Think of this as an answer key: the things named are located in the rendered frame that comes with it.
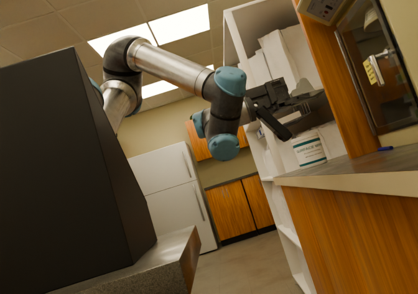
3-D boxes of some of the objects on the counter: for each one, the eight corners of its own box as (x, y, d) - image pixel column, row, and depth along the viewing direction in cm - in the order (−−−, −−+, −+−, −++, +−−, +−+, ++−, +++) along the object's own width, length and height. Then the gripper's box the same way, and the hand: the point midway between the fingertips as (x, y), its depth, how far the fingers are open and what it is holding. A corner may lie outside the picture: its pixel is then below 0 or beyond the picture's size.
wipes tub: (323, 162, 178) (313, 133, 179) (331, 160, 165) (320, 129, 166) (298, 170, 178) (288, 141, 179) (303, 169, 165) (293, 138, 167)
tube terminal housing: (452, 127, 124) (372, -70, 133) (532, 109, 92) (419, -149, 101) (382, 149, 124) (307, -49, 133) (438, 138, 92) (333, -122, 101)
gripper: (242, 88, 96) (320, 63, 96) (241, 96, 106) (311, 74, 105) (253, 119, 95) (331, 93, 95) (250, 124, 104) (321, 101, 104)
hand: (320, 94), depth 100 cm, fingers closed
